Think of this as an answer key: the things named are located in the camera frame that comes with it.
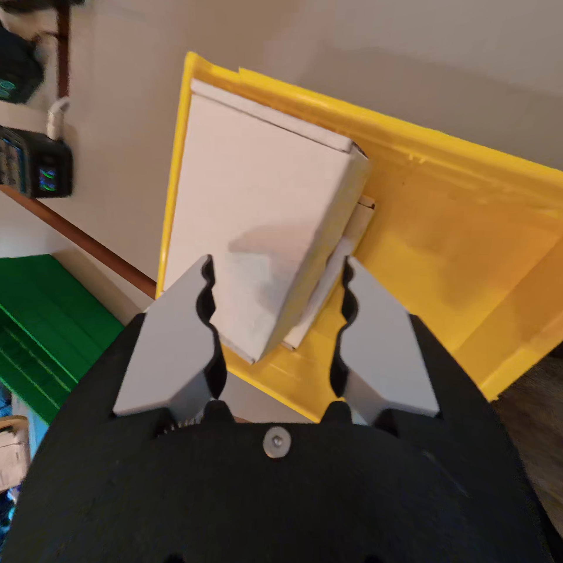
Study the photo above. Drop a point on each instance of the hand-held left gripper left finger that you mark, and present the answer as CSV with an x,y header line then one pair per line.
x,y
167,352

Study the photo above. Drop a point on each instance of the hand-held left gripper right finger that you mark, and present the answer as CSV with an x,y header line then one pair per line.
x,y
382,352

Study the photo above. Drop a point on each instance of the yellow storage bin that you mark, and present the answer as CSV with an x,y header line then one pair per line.
x,y
462,242

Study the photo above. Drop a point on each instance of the white mailer box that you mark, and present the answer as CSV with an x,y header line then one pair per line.
x,y
255,189
358,222

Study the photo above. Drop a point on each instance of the grey desk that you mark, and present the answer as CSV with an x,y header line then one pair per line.
x,y
352,52

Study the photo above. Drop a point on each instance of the green storage bin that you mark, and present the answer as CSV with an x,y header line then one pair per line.
x,y
48,316

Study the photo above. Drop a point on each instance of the black device box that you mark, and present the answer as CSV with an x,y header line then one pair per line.
x,y
20,66

